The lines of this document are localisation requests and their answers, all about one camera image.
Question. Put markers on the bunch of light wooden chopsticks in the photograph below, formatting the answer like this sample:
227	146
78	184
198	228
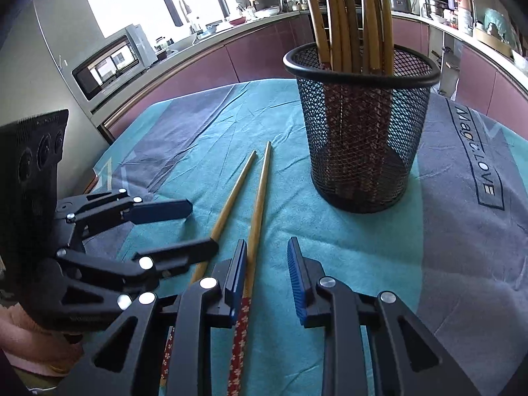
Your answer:
367	16

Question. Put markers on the grey refrigerator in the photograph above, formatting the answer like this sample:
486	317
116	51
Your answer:
57	37

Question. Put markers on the silver microwave oven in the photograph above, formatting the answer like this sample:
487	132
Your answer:
111	64

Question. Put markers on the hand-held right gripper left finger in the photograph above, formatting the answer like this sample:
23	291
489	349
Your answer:
239	284

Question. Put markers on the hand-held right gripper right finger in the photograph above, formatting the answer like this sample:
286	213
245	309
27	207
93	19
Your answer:
297	284

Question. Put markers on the purple kitchen cabinets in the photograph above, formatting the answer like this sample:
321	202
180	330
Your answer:
255	57

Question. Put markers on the black mesh utensil holder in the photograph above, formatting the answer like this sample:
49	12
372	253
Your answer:
371	132

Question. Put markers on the teal grey printed tablecloth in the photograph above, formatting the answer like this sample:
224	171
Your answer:
433	255

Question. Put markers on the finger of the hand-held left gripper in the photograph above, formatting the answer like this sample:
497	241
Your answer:
185	251
165	210

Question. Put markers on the red bowl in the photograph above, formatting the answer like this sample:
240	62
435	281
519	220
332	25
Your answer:
238	21

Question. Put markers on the pink kettle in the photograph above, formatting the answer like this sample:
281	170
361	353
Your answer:
464	2

